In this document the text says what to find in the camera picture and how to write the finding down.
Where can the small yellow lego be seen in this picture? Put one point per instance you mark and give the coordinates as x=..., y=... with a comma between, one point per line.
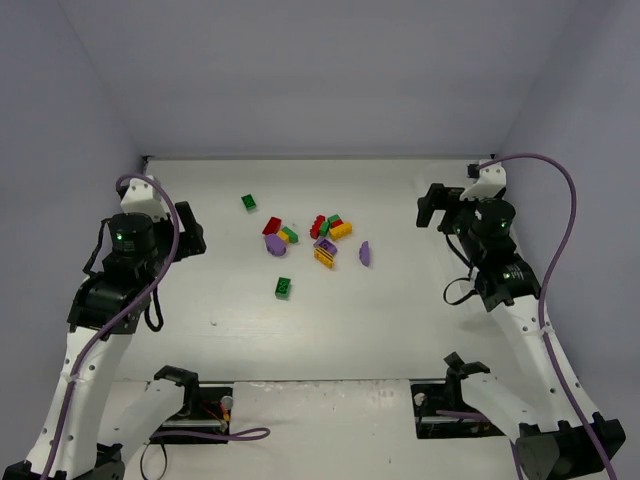
x=282, y=235

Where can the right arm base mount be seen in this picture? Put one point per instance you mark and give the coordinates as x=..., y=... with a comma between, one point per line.
x=439, y=410

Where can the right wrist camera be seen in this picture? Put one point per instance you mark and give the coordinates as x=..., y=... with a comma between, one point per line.
x=488, y=182

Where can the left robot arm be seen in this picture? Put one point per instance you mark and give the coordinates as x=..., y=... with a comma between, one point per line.
x=104, y=316

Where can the long yellow lego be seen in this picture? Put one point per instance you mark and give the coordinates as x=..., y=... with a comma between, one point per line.
x=340, y=231

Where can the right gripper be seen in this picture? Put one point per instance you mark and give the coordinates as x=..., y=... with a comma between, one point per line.
x=436, y=201

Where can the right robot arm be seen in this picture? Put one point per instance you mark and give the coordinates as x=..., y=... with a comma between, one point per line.
x=559, y=433

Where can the red studded lego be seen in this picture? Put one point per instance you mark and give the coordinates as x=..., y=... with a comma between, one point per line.
x=315, y=228

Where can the green lego beside red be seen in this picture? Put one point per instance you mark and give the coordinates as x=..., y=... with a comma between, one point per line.
x=324, y=228

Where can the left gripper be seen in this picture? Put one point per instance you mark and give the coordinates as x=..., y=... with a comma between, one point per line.
x=189, y=228

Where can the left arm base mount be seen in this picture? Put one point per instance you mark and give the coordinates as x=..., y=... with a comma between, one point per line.
x=205, y=415

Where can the purple oval lego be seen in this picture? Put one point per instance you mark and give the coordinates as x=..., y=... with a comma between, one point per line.
x=275, y=245

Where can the purple half-round lego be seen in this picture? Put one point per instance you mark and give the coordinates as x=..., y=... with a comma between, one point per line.
x=365, y=254

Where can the purple square lego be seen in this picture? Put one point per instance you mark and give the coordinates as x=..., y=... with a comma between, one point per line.
x=326, y=244

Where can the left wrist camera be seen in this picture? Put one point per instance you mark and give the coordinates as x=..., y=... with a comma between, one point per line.
x=141, y=197

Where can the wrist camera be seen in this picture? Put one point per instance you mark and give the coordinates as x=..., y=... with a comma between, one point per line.
x=141, y=197
x=488, y=182

